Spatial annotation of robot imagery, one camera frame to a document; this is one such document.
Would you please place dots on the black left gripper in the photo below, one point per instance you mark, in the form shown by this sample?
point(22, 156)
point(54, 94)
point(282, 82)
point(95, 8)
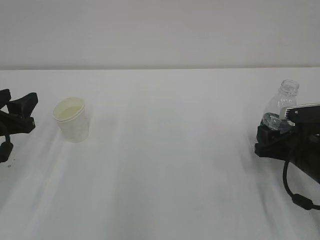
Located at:
point(22, 107)

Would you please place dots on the white paper cup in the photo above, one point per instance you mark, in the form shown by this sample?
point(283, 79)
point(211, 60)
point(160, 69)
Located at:
point(70, 116)

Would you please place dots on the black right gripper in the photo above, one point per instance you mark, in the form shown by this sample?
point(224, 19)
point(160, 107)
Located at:
point(272, 144)

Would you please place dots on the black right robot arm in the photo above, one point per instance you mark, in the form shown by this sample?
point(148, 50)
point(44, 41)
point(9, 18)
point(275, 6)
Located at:
point(303, 132)

